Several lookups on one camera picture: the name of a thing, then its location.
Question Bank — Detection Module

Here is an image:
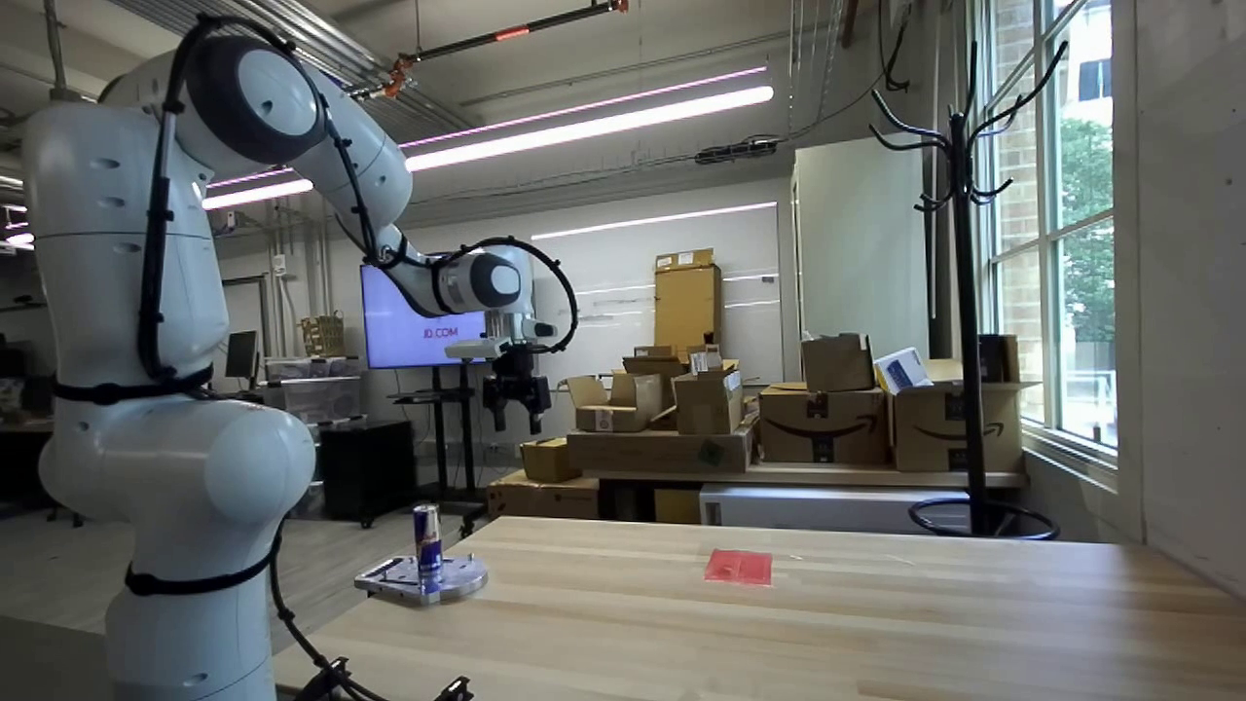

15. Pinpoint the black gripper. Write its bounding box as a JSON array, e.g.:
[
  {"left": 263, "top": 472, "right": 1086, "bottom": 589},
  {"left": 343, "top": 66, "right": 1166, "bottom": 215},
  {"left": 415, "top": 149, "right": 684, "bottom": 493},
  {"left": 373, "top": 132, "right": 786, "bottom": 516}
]
[{"left": 478, "top": 346, "right": 558, "bottom": 439}]

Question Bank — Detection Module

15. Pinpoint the blue silver energy drink can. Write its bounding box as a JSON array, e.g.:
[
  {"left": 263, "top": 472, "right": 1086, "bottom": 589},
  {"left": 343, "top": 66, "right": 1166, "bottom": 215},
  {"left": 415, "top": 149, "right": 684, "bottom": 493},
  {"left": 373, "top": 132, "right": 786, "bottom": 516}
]
[{"left": 407, "top": 502, "right": 443, "bottom": 595}]

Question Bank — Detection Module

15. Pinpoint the small cube cardboard box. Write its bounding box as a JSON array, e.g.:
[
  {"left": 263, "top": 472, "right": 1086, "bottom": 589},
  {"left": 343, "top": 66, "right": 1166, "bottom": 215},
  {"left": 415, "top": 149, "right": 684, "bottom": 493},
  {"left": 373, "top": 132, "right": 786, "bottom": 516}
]
[{"left": 519, "top": 438, "right": 582, "bottom": 487}]

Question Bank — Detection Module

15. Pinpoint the black rolling TV stand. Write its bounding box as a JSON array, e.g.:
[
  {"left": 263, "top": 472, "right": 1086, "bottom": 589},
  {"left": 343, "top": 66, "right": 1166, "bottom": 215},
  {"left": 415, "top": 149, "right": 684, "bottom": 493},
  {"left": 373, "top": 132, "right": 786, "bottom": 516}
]
[{"left": 393, "top": 365, "right": 489, "bottom": 537}]

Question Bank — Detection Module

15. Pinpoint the large labelled cardboard box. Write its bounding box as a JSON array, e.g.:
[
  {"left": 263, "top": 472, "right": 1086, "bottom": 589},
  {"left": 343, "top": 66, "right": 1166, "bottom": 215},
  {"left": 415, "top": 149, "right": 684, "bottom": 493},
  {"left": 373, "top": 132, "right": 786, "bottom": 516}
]
[{"left": 488, "top": 467, "right": 602, "bottom": 522}]

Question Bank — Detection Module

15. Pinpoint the small taped cardboard box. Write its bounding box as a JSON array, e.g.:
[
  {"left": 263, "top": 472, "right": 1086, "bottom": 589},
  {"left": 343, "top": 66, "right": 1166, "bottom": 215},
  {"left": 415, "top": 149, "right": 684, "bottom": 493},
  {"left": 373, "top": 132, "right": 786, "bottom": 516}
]
[{"left": 572, "top": 400, "right": 655, "bottom": 438}]

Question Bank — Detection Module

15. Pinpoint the stacked brown cardboard box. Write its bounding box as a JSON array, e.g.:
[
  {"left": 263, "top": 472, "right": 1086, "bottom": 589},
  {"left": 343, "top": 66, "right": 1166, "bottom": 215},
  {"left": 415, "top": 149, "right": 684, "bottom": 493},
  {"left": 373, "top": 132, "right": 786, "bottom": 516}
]
[{"left": 564, "top": 355, "right": 689, "bottom": 415}]

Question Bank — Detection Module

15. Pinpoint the long flat cardboard box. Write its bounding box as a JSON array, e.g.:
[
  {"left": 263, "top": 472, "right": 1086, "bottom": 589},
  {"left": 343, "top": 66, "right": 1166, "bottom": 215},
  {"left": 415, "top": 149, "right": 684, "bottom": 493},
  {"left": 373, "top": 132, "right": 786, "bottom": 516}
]
[{"left": 564, "top": 428, "right": 756, "bottom": 478}]

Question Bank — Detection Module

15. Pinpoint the large TV screen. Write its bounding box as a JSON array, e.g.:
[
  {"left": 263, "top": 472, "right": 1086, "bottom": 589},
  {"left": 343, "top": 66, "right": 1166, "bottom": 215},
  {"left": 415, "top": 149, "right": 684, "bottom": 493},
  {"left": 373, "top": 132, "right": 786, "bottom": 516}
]
[{"left": 359, "top": 262, "right": 489, "bottom": 374}]

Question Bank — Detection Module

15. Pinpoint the black equipment cabinet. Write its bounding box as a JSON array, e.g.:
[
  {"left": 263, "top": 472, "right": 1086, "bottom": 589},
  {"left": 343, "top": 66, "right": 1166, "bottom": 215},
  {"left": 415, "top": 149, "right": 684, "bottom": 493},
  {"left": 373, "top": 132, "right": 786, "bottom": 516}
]
[{"left": 315, "top": 419, "right": 420, "bottom": 526}]

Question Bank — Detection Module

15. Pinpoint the medium upright cardboard box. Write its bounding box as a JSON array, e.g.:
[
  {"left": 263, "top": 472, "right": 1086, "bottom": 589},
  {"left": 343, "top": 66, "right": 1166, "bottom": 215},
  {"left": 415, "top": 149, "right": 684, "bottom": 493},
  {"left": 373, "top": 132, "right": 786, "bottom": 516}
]
[{"left": 671, "top": 365, "right": 748, "bottom": 439}]

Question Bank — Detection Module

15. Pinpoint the tall upright cardboard box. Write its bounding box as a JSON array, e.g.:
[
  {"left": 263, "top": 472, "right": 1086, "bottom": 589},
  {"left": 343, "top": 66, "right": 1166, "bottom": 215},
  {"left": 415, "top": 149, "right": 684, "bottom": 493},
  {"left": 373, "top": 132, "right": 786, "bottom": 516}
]
[{"left": 648, "top": 245, "right": 724, "bottom": 363}]

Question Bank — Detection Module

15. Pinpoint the red paper mark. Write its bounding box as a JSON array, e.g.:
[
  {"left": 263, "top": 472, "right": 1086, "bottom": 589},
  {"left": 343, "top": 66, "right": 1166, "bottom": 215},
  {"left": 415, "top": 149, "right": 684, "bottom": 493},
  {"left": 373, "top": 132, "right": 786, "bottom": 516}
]
[{"left": 703, "top": 546, "right": 780, "bottom": 589}]

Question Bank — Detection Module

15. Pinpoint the small desk monitor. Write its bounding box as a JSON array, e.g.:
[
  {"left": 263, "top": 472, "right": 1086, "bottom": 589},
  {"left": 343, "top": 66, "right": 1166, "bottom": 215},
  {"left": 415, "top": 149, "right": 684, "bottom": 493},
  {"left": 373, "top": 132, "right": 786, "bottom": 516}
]
[{"left": 224, "top": 328, "right": 263, "bottom": 386}]

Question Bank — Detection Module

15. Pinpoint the long ceiling light strip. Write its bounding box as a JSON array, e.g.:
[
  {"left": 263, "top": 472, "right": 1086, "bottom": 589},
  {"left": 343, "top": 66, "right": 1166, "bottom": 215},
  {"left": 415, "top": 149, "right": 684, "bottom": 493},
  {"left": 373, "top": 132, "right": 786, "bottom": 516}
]
[{"left": 0, "top": 81, "right": 780, "bottom": 259}]

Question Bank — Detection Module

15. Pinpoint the Amazon smile cardboard box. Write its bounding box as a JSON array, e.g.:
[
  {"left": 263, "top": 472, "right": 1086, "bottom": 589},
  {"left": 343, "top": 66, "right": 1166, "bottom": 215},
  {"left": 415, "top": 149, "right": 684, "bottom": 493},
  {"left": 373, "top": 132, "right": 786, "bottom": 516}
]
[
  {"left": 756, "top": 381, "right": 896, "bottom": 472},
  {"left": 886, "top": 378, "right": 1027, "bottom": 477}
]

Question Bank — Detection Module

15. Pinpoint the open cardboard box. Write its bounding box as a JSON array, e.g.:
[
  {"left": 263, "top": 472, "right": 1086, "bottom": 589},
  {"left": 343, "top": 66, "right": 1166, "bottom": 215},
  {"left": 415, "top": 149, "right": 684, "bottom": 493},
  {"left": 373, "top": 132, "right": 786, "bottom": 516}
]
[{"left": 798, "top": 330, "right": 880, "bottom": 399}]

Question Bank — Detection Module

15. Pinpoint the dark ceiling-mounted fixture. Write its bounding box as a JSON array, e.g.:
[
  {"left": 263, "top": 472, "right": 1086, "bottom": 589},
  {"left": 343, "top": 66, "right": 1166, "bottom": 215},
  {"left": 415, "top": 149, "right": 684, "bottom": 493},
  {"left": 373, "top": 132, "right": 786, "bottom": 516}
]
[{"left": 693, "top": 137, "right": 782, "bottom": 169}]

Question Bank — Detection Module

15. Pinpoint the white tall cabinet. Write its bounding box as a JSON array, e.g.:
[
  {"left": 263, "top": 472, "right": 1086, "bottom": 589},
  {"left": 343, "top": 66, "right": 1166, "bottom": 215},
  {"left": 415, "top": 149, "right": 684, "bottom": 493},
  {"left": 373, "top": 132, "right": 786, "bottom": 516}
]
[{"left": 790, "top": 132, "right": 934, "bottom": 386}]

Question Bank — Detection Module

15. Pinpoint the white book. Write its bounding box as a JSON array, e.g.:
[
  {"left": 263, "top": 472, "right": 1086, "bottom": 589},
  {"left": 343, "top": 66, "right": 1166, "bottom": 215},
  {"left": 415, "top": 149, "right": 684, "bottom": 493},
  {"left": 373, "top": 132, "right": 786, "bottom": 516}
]
[{"left": 873, "top": 346, "right": 934, "bottom": 399}]

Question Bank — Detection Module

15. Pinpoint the black coat rack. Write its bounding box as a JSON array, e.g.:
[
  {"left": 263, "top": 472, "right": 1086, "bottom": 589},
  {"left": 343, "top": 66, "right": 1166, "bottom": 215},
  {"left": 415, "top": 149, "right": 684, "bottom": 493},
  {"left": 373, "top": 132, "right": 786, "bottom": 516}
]
[
  {"left": 863, "top": 34, "right": 1075, "bottom": 542},
  {"left": 968, "top": 0, "right": 1122, "bottom": 460}
]

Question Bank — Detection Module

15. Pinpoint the small dark-trimmed cardboard box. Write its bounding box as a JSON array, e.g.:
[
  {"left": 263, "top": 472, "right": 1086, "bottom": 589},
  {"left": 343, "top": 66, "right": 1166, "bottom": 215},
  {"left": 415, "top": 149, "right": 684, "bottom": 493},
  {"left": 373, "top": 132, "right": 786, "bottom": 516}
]
[{"left": 977, "top": 330, "right": 1024, "bottom": 386}]

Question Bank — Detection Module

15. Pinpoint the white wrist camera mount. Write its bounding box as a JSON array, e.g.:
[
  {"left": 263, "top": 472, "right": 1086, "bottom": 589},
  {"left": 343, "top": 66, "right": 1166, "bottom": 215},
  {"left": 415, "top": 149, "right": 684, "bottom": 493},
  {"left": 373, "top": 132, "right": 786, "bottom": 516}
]
[{"left": 443, "top": 328, "right": 536, "bottom": 365}]

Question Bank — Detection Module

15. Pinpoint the wall whiteboard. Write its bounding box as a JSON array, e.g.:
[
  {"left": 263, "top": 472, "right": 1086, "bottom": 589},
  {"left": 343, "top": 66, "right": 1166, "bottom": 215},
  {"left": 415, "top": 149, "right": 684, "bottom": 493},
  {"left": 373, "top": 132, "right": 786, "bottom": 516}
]
[{"left": 526, "top": 198, "right": 786, "bottom": 395}]

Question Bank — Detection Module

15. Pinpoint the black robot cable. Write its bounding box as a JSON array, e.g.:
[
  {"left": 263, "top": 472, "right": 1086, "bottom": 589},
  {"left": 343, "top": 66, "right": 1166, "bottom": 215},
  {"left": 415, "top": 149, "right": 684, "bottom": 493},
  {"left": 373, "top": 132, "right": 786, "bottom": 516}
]
[{"left": 269, "top": 537, "right": 478, "bottom": 701}]

